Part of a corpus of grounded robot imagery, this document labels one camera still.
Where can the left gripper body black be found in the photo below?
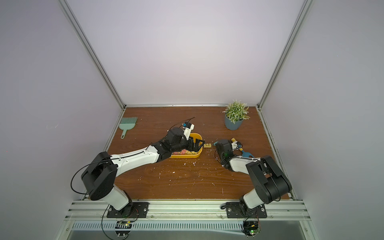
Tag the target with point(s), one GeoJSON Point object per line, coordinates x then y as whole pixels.
{"type": "Point", "coordinates": [182, 145]}

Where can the yellow plastic storage box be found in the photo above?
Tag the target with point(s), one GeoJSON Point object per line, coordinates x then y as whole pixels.
{"type": "Point", "coordinates": [185, 154]}

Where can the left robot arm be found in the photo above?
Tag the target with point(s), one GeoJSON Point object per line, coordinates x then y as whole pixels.
{"type": "Point", "coordinates": [99, 176]}

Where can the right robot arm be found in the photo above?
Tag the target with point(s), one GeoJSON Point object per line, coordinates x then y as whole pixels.
{"type": "Point", "coordinates": [269, 181]}

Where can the potted green plant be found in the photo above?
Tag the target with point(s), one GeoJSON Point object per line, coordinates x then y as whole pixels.
{"type": "Point", "coordinates": [235, 113]}

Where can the green plastic dustpan brush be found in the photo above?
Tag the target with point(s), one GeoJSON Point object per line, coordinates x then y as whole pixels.
{"type": "Point", "coordinates": [127, 124]}

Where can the right controller board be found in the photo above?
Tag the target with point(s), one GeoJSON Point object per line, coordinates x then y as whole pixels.
{"type": "Point", "coordinates": [251, 228]}

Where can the controller board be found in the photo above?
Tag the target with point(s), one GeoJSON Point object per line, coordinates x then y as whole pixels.
{"type": "Point", "coordinates": [123, 228]}
{"type": "Point", "coordinates": [251, 228]}

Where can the left controller board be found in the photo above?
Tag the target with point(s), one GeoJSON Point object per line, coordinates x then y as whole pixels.
{"type": "Point", "coordinates": [123, 228]}

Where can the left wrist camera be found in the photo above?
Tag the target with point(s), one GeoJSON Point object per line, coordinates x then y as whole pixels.
{"type": "Point", "coordinates": [188, 128]}

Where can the yellow blue handled tool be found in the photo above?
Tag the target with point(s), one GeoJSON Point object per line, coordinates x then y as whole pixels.
{"type": "Point", "coordinates": [244, 154]}

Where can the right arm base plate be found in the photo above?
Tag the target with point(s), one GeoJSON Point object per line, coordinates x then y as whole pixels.
{"type": "Point", "coordinates": [236, 210]}

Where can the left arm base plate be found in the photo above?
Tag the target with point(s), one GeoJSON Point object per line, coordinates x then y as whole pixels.
{"type": "Point", "coordinates": [132, 210]}

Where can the aluminium front rail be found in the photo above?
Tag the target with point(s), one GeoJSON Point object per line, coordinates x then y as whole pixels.
{"type": "Point", "coordinates": [189, 210]}

